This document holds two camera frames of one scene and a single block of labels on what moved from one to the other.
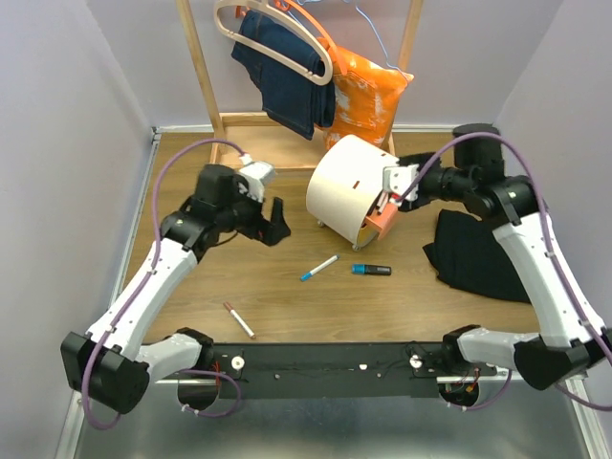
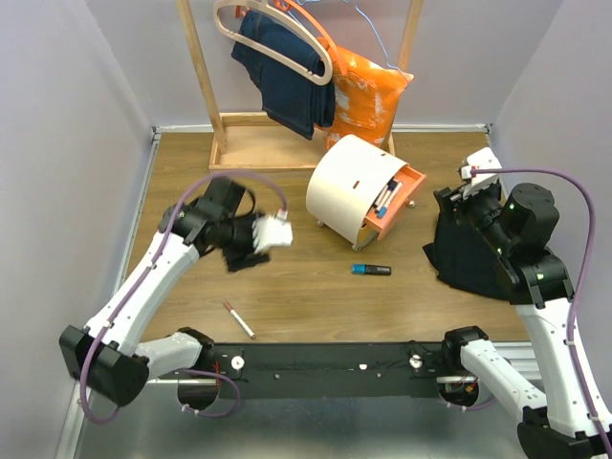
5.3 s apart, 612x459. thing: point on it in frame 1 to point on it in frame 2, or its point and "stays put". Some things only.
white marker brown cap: (229, 307) stays put
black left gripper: (262, 229) to (240, 260)
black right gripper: (420, 159) to (448, 200)
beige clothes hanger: (316, 79) stays put
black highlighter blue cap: (369, 269) stays put
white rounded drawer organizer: (345, 182) stays put
